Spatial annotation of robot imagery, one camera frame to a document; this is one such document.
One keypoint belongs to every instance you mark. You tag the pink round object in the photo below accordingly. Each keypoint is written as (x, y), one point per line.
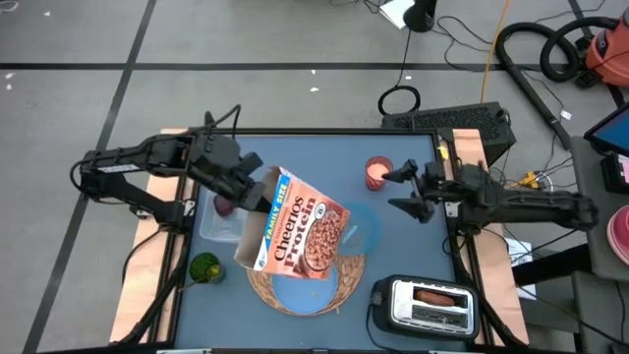
(620, 236)

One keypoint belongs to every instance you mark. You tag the black table frame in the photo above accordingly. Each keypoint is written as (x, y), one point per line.
(344, 132)

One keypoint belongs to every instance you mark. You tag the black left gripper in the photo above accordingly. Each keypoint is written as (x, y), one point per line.
(221, 172)

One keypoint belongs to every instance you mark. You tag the purple round food item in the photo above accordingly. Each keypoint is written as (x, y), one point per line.
(224, 206)

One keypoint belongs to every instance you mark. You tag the black and silver toaster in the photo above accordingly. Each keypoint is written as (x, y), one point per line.
(393, 310)

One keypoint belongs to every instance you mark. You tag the brown bread slice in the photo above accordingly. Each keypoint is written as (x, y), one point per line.
(435, 298)

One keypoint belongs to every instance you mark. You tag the light blue bowl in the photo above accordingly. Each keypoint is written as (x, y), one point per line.
(366, 231)

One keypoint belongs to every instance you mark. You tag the clear plastic container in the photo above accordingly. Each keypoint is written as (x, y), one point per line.
(221, 230)

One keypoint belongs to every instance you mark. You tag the white paper sheet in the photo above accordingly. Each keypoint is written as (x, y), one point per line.
(393, 10)

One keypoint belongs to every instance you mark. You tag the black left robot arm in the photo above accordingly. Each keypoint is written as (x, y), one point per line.
(147, 152)

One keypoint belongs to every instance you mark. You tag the black small desk device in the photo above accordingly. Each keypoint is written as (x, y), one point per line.
(615, 172)

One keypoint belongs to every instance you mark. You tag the black framed monitor screen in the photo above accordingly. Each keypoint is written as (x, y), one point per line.
(614, 130)

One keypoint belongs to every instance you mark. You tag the black round stand base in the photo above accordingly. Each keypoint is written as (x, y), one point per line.
(420, 15)

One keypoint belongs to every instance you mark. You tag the round woven straw placemat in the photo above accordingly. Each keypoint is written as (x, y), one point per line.
(351, 277)

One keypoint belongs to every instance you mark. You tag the Cheerios Protein cereal box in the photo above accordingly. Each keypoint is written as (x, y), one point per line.
(295, 221)

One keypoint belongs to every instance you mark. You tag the white papers stack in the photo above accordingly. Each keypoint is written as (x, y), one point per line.
(521, 255)

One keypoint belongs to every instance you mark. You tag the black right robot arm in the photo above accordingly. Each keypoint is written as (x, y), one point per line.
(540, 204)

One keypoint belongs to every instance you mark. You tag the blue ceramic bowl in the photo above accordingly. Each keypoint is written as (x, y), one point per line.
(304, 295)

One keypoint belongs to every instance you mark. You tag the red ribbed drinking glass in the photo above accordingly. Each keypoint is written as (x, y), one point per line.
(377, 174)

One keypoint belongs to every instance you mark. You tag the orange shop vacuum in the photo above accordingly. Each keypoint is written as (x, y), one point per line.
(611, 54)

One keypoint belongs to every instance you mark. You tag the grey side desk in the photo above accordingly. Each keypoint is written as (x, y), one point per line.
(589, 206)

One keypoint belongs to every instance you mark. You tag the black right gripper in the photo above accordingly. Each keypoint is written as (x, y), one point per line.
(437, 189)

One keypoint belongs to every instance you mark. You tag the black computer case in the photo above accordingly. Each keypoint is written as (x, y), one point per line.
(457, 118)

